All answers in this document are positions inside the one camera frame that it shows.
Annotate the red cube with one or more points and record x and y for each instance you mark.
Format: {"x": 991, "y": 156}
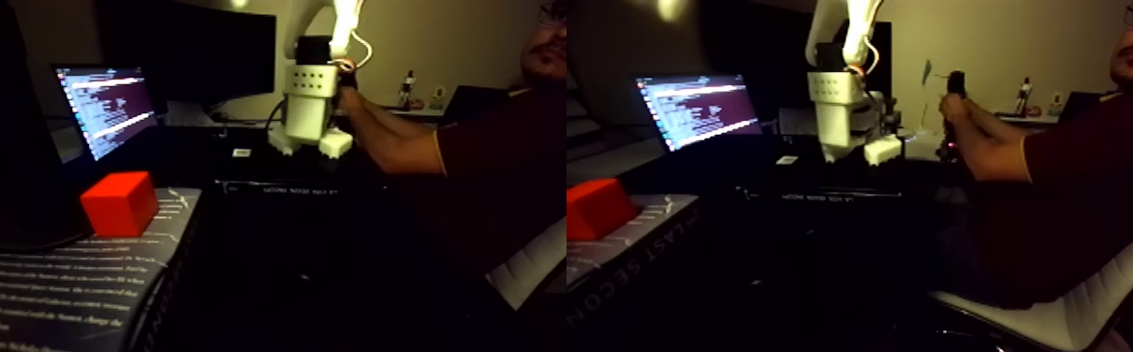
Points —
{"x": 119, "y": 206}

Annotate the dark leader arm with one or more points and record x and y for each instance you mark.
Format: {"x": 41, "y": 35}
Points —
{"x": 957, "y": 84}

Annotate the black box white lettering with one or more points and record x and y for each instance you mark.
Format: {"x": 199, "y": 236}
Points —
{"x": 272, "y": 187}

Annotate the black monitor round base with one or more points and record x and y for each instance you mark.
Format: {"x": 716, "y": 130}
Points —
{"x": 6, "y": 118}

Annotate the open laptop lit screen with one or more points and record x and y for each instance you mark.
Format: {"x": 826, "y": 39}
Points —
{"x": 109, "y": 103}

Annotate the small figurine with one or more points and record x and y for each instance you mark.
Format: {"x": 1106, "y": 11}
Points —
{"x": 1024, "y": 98}

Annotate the dark book white text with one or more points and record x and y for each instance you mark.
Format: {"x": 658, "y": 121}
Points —
{"x": 36, "y": 285}

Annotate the white shelf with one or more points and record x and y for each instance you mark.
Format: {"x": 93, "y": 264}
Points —
{"x": 1029, "y": 119}

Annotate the white office chair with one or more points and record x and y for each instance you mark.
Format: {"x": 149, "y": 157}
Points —
{"x": 1107, "y": 295}

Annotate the person's right hand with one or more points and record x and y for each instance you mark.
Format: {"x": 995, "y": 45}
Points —
{"x": 960, "y": 118}

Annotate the small pale desk ornament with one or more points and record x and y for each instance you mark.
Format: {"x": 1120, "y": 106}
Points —
{"x": 1054, "y": 102}

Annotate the small white label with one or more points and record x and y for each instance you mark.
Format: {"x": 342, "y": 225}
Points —
{"x": 241, "y": 152}

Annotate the dark wide monitor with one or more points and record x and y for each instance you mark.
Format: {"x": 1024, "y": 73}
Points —
{"x": 193, "y": 54}

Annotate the person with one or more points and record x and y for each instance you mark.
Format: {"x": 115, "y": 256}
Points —
{"x": 1097, "y": 177}

